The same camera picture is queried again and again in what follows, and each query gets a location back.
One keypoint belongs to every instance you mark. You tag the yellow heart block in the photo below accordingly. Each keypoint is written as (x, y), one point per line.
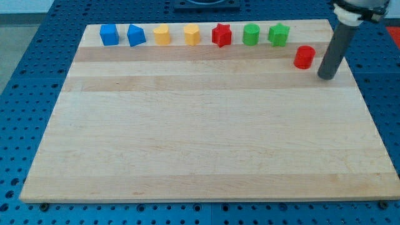
(162, 35)

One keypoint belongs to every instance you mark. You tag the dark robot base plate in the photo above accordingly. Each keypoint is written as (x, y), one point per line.
(206, 5)

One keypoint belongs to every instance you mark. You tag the green cylinder block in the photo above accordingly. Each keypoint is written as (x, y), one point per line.
(250, 35)

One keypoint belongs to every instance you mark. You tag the blue pentagon block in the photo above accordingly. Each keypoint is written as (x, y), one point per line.
(135, 35)

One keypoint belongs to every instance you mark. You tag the blue cube block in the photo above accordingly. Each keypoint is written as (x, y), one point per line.
(109, 34)

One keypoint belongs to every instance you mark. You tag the red star block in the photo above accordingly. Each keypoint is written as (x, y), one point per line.
(222, 35)

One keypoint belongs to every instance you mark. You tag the red cylinder block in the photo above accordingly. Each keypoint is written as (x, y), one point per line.
(304, 57)

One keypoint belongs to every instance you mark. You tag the green star block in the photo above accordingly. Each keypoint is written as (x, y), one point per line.
(278, 35)

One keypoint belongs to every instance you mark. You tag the wooden board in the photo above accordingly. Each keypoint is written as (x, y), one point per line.
(180, 123)

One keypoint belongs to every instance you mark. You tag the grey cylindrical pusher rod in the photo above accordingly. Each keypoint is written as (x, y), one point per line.
(338, 45)

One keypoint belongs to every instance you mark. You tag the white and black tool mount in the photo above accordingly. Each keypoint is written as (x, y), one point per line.
(354, 12)

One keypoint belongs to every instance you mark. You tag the yellow hexagon block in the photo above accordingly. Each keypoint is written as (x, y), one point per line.
(192, 34)

